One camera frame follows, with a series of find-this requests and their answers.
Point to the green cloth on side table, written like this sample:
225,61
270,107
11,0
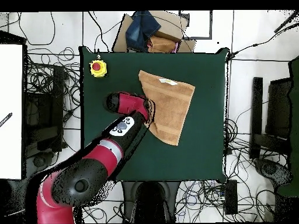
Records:
294,116

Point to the black pedestal foot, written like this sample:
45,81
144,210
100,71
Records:
271,169
39,161

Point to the black rod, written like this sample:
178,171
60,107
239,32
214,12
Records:
286,22

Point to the blue denim jeans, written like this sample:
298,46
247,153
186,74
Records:
140,28

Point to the black equipment case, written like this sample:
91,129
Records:
44,105

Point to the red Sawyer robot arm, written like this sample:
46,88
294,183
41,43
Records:
130,105

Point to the folded tan towel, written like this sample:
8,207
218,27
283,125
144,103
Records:
161,44

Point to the white desk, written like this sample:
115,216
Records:
10,93

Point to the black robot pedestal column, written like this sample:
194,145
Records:
151,200

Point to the black flat bar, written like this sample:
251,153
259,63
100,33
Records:
256,116

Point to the yellow emergency stop button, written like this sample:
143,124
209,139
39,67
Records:
98,68

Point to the black square metal frame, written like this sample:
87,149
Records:
198,37

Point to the tan terry towel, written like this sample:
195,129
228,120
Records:
170,105

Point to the black box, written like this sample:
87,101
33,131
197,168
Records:
279,105

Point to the black power strip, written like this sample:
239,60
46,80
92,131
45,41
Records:
231,196

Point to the dark green table cloth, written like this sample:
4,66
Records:
198,151

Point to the brown cardboard box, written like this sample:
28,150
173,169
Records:
170,25

